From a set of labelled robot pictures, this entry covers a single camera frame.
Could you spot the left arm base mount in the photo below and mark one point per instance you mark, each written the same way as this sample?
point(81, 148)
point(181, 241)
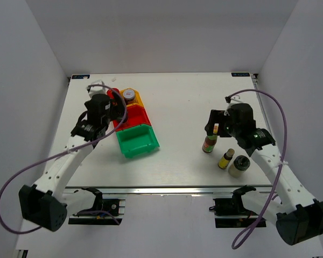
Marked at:
point(89, 206)

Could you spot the red plastic bin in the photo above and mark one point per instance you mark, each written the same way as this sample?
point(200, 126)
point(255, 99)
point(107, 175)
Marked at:
point(136, 115)

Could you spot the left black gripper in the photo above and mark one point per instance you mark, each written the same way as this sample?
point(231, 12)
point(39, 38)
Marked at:
point(119, 104)

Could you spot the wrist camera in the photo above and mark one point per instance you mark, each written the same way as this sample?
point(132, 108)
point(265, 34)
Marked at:
point(235, 99)
point(96, 88)

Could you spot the green label sauce bottle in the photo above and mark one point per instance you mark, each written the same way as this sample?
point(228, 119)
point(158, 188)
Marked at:
point(211, 138)

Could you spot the green plastic bin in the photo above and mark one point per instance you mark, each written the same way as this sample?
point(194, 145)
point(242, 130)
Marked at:
point(137, 140)

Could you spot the yellow label small bottle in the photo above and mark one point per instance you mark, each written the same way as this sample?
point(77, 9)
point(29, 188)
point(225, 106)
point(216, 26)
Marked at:
point(225, 160)

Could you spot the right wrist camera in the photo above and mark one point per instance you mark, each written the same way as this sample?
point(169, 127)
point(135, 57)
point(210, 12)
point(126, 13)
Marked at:
point(235, 99)

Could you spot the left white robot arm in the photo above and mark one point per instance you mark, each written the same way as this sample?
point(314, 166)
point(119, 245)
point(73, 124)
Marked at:
point(44, 203)

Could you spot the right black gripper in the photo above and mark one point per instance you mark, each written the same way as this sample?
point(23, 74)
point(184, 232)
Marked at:
point(216, 116)

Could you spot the left blue table sticker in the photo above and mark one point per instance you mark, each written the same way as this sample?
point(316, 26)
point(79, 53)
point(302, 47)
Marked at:
point(80, 77)

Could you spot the blue table sticker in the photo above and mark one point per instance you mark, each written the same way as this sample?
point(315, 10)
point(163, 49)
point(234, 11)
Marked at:
point(80, 77)
point(240, 74)

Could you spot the black lid spice grinder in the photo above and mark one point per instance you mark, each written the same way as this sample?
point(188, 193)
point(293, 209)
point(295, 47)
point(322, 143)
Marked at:
point(123, 119)

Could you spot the right blue table sticker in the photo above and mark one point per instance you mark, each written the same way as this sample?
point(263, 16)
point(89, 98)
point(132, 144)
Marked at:
point(240, 74)

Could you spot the black lid white spice jar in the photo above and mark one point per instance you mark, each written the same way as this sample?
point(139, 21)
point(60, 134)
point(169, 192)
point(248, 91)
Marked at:
point(239, 166)

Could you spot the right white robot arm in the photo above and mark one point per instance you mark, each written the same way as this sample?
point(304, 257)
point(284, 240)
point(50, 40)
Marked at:
point(299, 215)

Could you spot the red lid chili sauce jar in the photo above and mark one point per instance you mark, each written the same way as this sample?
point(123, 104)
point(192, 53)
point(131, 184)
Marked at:
point(113, 93)

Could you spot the yellow plastic bin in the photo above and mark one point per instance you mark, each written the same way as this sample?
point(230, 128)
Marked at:
point(138, 99)

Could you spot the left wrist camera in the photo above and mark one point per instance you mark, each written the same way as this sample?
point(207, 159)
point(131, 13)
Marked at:
point(96, 88)

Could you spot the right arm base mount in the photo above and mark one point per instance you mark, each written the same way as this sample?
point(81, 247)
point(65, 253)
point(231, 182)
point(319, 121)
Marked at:
point(229, 211)

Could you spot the white lid sauce jar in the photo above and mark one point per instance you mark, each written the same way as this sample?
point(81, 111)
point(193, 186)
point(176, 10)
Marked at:
point(129, 96)

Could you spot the aluminium table frame rail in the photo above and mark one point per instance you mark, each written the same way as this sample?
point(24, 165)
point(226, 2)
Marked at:
point(166, 190)

